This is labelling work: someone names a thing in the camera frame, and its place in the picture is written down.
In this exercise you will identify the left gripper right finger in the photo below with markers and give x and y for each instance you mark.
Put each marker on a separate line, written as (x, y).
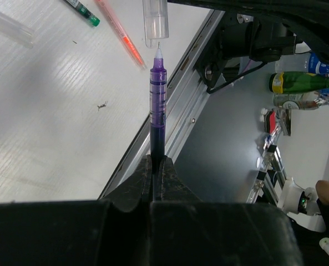
(169, 187)

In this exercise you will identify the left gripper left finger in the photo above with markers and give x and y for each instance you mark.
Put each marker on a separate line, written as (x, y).
(127, 196)

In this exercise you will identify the purple pen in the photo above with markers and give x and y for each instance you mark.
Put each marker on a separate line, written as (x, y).
(158, 89)

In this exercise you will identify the clear pen cap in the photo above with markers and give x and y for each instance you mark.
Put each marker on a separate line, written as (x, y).
(16, 31)
(156, 21)

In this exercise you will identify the green pen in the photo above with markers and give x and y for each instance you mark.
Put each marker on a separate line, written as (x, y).
(84, 12)

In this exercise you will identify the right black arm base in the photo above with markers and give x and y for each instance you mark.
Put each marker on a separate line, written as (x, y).
(232, 51)

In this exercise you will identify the orange pen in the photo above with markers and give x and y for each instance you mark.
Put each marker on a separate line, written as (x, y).
(121, 33)

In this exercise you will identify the clear plastic bottle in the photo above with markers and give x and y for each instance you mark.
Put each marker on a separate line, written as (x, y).
(306, 101)

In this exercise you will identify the green glass bottle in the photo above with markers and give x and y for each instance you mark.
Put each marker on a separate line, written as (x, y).
(296, 82)

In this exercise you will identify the blue label water bottle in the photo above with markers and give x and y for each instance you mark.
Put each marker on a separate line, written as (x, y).
(306, 62)

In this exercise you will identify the aluminium mounting rail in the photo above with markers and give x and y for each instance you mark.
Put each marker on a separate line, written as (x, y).
(186, 98)

